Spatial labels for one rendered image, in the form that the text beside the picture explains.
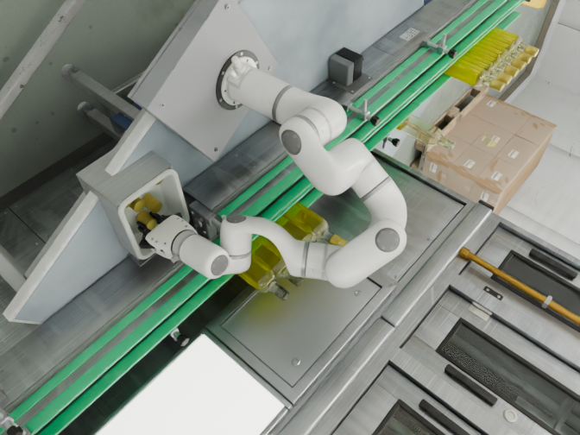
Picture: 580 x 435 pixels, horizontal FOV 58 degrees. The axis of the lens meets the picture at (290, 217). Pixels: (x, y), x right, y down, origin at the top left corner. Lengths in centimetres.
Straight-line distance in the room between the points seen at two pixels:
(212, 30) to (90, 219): 53
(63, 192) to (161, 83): 94
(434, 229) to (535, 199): 447
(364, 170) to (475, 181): 402
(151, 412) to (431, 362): 77
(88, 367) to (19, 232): 73
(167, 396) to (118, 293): 30
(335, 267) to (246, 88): 48
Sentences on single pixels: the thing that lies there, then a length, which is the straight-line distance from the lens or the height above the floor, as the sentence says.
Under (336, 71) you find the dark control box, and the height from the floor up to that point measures 79.
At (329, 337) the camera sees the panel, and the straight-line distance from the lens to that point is 152.
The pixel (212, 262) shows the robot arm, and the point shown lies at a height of 108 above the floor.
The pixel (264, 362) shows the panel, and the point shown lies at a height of 118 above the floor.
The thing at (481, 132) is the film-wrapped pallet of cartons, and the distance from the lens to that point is 565.
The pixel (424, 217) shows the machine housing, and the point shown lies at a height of 123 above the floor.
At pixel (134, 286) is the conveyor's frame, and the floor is 85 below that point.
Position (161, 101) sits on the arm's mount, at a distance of 121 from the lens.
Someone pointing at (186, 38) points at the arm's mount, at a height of 80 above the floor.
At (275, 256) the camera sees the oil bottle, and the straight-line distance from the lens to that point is 147.
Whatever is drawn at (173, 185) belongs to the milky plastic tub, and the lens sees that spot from 135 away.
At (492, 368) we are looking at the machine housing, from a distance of 161.
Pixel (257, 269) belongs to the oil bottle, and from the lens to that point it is 145.
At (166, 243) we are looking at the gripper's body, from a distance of 128.
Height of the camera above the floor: 165
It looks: 25 degrees down
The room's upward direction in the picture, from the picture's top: 124 degrees clockwise
